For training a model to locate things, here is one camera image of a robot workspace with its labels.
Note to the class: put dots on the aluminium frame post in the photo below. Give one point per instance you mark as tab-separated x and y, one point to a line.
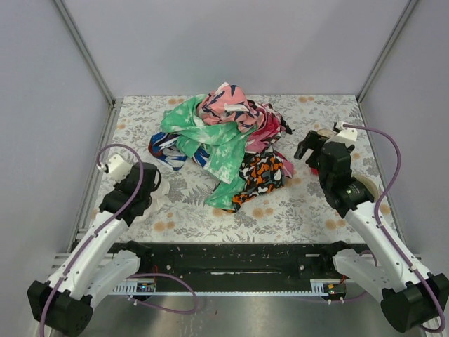
388	46
77	38

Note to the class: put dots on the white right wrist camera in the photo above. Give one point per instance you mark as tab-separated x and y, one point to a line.
344	134

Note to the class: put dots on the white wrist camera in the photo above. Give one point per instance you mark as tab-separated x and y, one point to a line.
116	167
344	134

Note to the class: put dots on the left aluminium frame post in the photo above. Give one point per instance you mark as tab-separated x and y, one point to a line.
77	38

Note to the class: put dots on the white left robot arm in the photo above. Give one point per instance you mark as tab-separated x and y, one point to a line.
97	266

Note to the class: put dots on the pink navy leaf-print cloth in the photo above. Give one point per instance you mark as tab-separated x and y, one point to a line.
229	104

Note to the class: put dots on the beige metal bowl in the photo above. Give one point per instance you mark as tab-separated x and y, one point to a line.
370	185

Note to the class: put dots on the orange grey camouflage cloth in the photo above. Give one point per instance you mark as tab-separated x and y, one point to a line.
262	173

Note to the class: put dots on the right aluminium frame post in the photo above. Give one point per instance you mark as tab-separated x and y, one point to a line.
388	46

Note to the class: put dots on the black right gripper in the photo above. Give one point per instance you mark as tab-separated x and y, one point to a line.
313	142

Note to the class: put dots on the floral patterned table mat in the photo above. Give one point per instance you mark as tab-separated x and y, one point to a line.
296	213

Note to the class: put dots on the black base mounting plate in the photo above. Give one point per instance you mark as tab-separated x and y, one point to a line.
240	268

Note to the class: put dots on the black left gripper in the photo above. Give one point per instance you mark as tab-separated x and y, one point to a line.
149	174

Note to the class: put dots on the blue red white cloth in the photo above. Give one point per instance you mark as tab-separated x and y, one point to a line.
173	150

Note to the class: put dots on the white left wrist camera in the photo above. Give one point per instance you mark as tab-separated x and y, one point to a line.
116	167

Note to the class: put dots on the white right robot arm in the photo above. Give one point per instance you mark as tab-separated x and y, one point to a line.
409	294

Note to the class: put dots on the green tie-dye cloth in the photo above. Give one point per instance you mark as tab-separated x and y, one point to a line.
224	143

